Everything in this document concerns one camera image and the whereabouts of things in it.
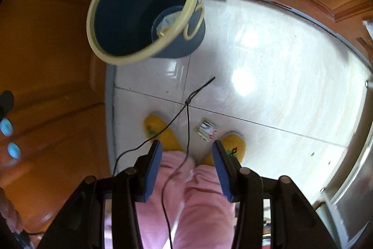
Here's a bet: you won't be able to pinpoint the crumpled printed wrapper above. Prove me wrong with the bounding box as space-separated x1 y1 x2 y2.
196 118 219 142

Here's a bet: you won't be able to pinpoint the black cable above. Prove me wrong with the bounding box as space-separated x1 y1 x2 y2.
112 77 216 249

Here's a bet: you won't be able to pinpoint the metal framed glass door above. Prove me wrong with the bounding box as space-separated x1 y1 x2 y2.
315 62 373 249

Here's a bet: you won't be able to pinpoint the person's left hand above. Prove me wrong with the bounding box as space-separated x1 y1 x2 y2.
0 188 23 234

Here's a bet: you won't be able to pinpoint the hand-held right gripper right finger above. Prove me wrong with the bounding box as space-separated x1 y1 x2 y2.
212 140 335 249

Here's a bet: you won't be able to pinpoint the pink pants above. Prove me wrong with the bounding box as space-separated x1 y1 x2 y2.
103 150 238 249

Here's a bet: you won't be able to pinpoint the white yellow packet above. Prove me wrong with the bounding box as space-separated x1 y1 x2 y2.
156 11 183 39

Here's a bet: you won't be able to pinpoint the blue bucket with cream rim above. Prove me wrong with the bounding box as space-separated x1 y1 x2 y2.
87 0 206 65

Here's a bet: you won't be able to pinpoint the yellow slipper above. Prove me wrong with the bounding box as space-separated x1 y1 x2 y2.
143 114 185 152
202 132 247 166

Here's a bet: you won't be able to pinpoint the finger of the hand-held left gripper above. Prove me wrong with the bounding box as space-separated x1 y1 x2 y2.
6 142 22 159
0 91 14 137

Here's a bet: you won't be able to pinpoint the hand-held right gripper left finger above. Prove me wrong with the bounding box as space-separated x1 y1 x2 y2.
36 140 164 249

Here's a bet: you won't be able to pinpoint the plain wooden door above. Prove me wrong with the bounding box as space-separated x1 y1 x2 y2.
0 0 117 238

